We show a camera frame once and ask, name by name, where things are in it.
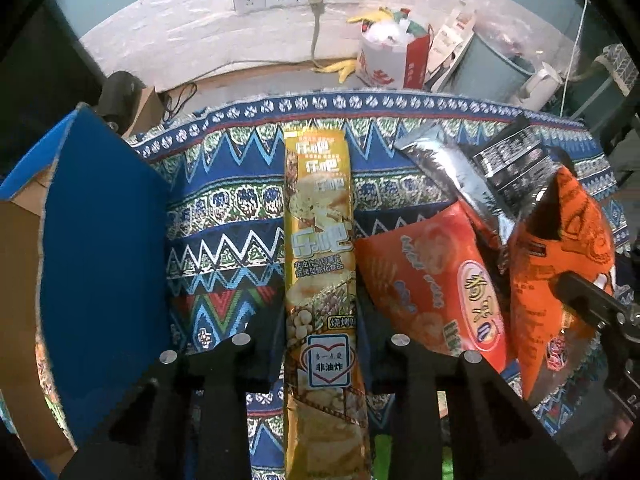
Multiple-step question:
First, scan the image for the wide orange snack bag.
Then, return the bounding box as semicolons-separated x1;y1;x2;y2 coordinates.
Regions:
354;200;513;376

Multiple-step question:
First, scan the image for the grey-blue trash bin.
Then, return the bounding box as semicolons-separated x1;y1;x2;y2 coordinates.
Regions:
440;32;538;108

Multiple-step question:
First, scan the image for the patterned blue tablecloth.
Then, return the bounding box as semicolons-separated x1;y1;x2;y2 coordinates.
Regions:
120;87;633;480

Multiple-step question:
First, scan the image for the person's right hand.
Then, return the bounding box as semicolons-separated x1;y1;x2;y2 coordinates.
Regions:
602;405;638;461

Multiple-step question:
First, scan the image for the orange snack bag dark side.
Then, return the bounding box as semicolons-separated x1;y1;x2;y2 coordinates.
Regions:
507;165;617;403

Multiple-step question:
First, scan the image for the patterned cloth cover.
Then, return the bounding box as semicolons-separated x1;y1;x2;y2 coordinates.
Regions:
582;44;640;92

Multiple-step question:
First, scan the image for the grey cloth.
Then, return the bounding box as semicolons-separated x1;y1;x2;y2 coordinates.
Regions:
607;130;640;181

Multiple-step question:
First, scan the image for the yellow snack packet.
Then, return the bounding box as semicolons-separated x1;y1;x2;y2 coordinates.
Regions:
282;127;373;480

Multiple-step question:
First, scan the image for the white printed carton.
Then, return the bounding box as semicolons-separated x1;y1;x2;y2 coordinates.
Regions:
425;7;478;93

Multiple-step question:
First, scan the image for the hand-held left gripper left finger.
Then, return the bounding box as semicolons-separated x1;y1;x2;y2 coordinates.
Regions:
59;305;288;480

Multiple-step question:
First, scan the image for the white plastic trash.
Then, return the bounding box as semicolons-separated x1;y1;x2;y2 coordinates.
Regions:
365;10;426;47

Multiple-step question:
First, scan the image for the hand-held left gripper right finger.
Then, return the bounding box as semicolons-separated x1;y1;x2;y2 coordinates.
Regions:
362;332;581;480

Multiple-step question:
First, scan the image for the silver foil snack packet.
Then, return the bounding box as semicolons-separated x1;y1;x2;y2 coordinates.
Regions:
394;124;516;261

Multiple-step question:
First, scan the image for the white electric kettle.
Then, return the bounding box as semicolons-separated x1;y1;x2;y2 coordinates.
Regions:
517;62;563;111

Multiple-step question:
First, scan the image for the white cord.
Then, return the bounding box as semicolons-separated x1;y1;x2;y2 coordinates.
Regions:
560;0;588;116

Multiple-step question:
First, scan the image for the white and red paper bag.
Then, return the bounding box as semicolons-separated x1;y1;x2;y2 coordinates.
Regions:
356;10;433;91

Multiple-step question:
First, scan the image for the black snack packet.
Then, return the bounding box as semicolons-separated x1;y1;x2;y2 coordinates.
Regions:
460;112;576;221

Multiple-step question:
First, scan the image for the banana peel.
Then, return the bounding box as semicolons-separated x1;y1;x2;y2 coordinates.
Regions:
312;59;358;83
347;7;396;25

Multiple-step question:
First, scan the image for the grey plug with cable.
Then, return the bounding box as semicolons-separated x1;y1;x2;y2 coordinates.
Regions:
306;0;331;72

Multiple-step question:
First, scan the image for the black device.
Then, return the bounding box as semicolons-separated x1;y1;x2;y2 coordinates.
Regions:
97;71;146;131

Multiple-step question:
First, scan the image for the black cable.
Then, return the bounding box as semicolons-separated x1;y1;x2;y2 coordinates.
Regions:
159;82;198;121

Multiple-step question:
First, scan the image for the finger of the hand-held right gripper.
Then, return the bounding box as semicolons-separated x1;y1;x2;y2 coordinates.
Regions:
547;270;631;328

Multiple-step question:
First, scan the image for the blue storage box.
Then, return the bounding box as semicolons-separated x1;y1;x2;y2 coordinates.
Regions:
0;102;173;466

